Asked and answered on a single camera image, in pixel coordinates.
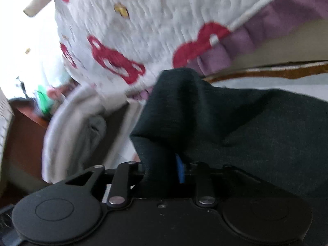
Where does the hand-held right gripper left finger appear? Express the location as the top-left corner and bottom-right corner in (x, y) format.
(65, 161), (145, 209)

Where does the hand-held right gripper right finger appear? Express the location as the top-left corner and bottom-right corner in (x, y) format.
(175, 153), (259, 207)

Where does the dark green garment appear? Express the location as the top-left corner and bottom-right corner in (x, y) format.
(130, 68), (328, 201)

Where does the dark olive folded garment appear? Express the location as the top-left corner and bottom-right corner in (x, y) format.
(105, 102), (137, 170)

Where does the white folded garment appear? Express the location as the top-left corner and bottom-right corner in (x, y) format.
(42, 86), (129, 183)

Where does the brown wooden cabinet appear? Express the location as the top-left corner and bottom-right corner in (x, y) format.
(0, 100), (52, 193)

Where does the checkered printed floor mat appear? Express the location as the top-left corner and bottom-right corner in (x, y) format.
(101, 60), (328, 203)

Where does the grey plush rabbit toy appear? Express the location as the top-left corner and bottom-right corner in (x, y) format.
(47, 84), (69, 103)

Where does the green plastic bag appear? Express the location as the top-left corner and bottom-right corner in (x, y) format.
(36, 84), (55, 116)

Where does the geometric patterned white box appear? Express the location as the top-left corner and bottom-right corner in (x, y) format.
(0, 87), (15, 192)

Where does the bear print quilt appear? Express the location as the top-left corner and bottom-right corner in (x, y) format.
(52, 0), (328, 100)

